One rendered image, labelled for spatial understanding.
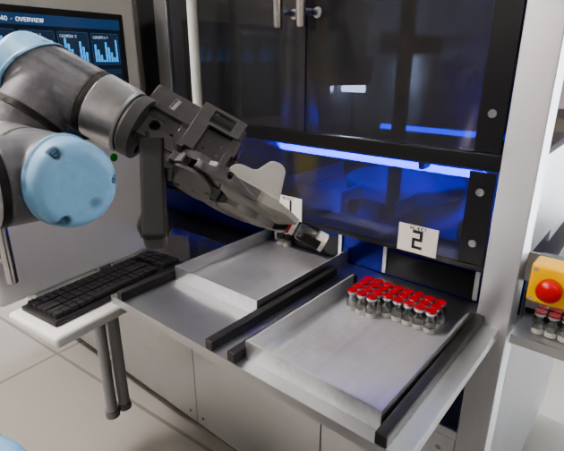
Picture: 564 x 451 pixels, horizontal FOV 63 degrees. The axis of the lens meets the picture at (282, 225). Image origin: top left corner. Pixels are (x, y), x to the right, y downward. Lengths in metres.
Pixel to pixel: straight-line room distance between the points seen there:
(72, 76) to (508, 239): 0.74
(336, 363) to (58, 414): 1.59
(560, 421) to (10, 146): 2.17
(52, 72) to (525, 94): 0.69
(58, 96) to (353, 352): 0.61
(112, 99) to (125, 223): 0.95
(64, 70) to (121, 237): 0.94
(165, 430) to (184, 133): 1.63
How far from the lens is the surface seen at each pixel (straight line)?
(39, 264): 1.32
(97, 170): 0.41
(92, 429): 2.11
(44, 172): 0.40
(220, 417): 1.76
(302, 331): 0.90
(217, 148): 0.51
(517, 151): 0.89
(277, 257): 1.21
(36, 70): 0.56
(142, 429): 2.05
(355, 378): 0.80
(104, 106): 0.53
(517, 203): 0.90
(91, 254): 1.40
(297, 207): 1.13
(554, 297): 0.90
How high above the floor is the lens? 1.37
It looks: 20 degrees down
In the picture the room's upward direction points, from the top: straight up
